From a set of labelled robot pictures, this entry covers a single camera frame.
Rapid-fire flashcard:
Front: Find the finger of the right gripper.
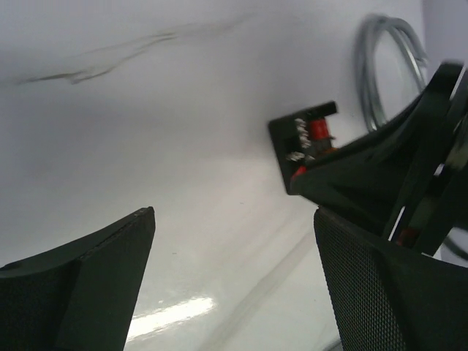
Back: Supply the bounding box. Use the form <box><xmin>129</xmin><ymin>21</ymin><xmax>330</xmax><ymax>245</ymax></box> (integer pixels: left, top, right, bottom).
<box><xmin>291</xmin><ymin>62</ymin><xmax>467</xmax><ymax>254</ymax></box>

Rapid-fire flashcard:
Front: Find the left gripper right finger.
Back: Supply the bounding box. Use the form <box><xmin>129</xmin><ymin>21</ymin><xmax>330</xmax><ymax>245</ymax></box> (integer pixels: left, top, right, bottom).
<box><xmin>314</xmin><ymin>208</ymin><xmax>467</xmax><ymax>350</ymax></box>

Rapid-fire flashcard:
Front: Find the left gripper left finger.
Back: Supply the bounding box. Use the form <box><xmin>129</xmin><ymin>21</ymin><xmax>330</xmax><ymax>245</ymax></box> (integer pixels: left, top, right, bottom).
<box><xmin>1</xmin><ymin>207</ymin><xmax>154</xmax><ymax>350</ymax></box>

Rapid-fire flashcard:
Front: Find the black fuse box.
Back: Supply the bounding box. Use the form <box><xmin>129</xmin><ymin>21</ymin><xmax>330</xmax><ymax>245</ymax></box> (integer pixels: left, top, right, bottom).
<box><xmin>268</xmin><ymin>101</ymin><xmax>338</xmax><ymax>195</ymax></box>

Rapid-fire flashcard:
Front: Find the grey flexible metal hose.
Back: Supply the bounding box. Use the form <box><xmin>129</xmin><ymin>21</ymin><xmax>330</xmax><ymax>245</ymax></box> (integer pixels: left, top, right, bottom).
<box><xmin>352</xmin><ymin>13</ymin><xmax>429</xmax><ymax>132</ymax></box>

